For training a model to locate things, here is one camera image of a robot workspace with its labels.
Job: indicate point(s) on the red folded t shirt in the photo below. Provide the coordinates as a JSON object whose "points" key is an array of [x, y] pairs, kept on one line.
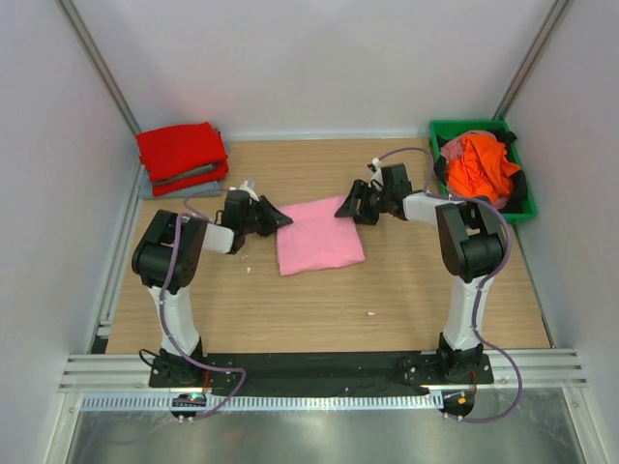
{"points": [[205, 181], [179, 152]]}

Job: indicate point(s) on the red folded t shirt lower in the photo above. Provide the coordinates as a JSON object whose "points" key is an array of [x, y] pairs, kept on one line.
{"points": [[205, 181]]}

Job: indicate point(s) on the orange t shirt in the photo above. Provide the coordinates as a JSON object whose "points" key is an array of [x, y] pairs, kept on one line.
{"points": [[479, 169]]}

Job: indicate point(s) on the pink t shirt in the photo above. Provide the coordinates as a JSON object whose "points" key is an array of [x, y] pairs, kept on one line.
{"points": [[317, 239]]}

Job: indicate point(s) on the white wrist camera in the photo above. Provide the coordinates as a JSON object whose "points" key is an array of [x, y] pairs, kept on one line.
{"points": [[376, 179], [248, 186]]}

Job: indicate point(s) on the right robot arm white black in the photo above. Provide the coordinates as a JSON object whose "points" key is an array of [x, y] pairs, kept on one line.
{"points": [[474, 243]]}

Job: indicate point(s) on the white slotted cable duct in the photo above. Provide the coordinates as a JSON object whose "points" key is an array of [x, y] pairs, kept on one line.
{"points": [[187, 402]]}

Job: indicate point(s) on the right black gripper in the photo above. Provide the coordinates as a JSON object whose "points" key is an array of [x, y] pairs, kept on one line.
{"points": [[359, 190]]}

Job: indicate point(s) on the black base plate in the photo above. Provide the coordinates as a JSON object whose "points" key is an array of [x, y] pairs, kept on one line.
{"points": [[320, 375]]}

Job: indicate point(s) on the grey folded t shirt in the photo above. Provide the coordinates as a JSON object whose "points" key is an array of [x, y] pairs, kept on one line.
{"points": [[181, 164]]}

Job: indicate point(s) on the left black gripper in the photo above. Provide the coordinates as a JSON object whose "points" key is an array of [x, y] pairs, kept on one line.
{"points": [[274, 218]]}

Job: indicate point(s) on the red folded t shirt top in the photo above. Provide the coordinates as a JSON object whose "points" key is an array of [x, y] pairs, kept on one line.
{"points": [[179, 152]]}

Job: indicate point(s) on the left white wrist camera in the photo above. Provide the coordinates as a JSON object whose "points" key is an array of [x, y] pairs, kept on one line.
{"points": [[248, 186]]}

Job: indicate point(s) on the green plastic bin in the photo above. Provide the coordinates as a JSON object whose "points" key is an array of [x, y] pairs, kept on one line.
{"points": [[520, 207]]}

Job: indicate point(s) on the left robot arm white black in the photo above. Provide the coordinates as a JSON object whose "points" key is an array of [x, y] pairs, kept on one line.
{"points": [[166, 260]]}

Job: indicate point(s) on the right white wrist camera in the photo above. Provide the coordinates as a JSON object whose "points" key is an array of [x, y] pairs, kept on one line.
{"points": [[376, 179]]}

